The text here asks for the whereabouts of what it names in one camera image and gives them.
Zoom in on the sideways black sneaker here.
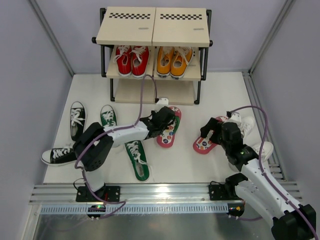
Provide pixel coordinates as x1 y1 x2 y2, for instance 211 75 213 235
41 147 77 167

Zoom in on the left yellow sneaker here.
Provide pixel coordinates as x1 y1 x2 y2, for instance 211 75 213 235
156 46 174 78

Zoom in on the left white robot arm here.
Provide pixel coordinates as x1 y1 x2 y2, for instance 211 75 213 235
72 106 175 201

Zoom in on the controller board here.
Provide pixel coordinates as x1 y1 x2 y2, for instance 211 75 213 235
87 204 106 219
227 205 245 218

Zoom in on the right controller board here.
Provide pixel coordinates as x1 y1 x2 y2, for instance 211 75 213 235
227 205 245 218

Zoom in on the red sneaker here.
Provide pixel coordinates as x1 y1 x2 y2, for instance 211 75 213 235
131 46 150 78
113 45 132 77

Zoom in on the right red sneaker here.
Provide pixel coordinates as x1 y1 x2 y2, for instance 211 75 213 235
131 46 150 78

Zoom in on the left controller board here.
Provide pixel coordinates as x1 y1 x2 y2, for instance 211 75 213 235
87 204 106 219

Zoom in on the upper green sneaker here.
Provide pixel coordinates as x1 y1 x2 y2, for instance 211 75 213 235
100 104 117 127

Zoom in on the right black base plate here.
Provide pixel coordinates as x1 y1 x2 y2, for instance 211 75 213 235
208 181 242 201

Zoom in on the lower green sneaker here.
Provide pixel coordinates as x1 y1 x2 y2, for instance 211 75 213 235
124 140 150 182

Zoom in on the aluminium mounting rail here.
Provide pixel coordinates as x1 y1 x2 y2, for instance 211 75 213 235
28 182 303 206

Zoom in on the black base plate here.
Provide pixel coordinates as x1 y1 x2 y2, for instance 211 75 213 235
208 181 242 201
75 185 121 203

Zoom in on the pink flip-flop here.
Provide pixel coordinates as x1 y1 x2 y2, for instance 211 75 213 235
193 116 228 155
156 106 182 148

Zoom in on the white sneaker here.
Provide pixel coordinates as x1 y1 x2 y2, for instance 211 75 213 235
228 141 274 173
238 116 255 139

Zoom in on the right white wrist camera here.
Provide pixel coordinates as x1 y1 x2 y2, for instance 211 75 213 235
226 111 242 125

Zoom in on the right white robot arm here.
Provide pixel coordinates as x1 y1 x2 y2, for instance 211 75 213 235
200 118 319 240

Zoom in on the slotted grey cable duct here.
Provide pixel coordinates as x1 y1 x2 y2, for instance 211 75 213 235
39 203 228 215

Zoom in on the green sneaker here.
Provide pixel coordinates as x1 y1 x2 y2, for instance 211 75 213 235
100 104 117 127
124 140 150 182

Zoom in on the beige black shoe shelf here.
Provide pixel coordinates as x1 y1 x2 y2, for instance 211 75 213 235
91 6 213 105

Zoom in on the upright black sneaker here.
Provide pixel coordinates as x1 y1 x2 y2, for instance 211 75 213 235
69 101 86 142

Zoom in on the right yellow sneaker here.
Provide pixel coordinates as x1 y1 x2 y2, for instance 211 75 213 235
170 47 193 80

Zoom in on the yellow sneaker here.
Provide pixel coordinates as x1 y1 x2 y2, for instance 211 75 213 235
170 47 193 80
156 46 174 78

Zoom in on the left red sneaker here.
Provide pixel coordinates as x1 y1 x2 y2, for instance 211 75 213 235
113 45 132 77

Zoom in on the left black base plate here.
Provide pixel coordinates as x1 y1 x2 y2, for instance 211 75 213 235
75 185 121 203

